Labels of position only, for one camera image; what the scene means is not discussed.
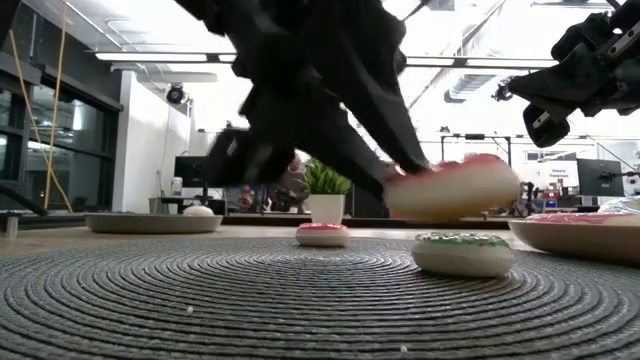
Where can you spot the black ceiling spotlight cluster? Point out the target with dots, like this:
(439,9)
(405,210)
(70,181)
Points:
(501,92)

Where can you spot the white plastic bottle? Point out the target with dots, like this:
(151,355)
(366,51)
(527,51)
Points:
(177,187)

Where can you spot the person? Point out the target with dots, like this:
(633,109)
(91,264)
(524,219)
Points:
(246,197)
(295,192)

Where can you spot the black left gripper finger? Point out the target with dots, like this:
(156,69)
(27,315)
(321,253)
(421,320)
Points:
(340,150)
(390,120)

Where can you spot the dark office desk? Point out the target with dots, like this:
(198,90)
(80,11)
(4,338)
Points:
(170,201)

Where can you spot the green plant in white pot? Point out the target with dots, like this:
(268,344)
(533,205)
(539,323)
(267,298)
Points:
(327,207)

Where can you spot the pink round plate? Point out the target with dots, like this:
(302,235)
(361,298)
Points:
(575,242)

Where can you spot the small green iced donut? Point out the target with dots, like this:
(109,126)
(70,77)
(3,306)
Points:
(462,260)

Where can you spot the small grey metal post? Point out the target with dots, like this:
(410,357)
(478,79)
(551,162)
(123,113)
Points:
(12,225)

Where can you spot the long overhead light bar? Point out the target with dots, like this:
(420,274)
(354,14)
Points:
(150,56)

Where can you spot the grey round plate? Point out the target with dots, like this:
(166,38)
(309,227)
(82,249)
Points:
(150,223)

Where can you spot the small red iced donut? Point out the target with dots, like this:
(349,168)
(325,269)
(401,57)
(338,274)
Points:
(322,237)
(460,192)

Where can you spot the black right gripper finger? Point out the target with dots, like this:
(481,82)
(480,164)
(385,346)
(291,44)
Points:
(555,77)
(555,101)

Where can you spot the round grey woven placemat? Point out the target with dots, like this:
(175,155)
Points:
(250,310)

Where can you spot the black computer monitor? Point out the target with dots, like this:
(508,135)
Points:
(192,172)
(600,177)

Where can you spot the round black ceiling spotlight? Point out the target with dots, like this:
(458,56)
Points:
(175,94)

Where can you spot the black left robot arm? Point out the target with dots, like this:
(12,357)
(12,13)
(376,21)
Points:
(235,15)

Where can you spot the large pink iced donut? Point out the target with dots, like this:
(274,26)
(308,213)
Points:
(580,218)

